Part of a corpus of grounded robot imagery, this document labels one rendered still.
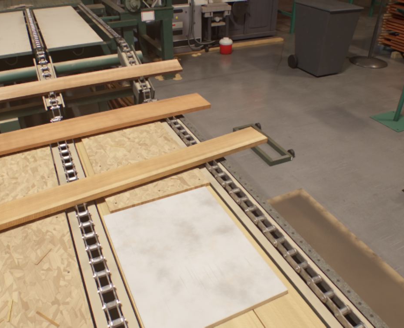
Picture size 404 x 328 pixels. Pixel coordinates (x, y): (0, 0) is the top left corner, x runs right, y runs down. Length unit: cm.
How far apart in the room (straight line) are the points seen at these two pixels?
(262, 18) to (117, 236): 625
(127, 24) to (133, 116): 273
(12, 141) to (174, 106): 93
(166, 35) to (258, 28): 270
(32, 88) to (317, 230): 218
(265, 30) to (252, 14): 44
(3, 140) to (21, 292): 101
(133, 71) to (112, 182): 124
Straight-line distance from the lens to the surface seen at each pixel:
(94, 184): 161
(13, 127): 267
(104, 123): 209
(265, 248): 137
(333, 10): 512
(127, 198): 157
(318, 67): 538
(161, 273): 126
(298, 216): 276
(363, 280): 248
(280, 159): 329
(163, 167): 166
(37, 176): 183
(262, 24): 730
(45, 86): 260
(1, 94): 261
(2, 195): 178
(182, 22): 610
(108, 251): 138
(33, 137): 208
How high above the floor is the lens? 181
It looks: 34 degrees down
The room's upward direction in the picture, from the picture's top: straight up
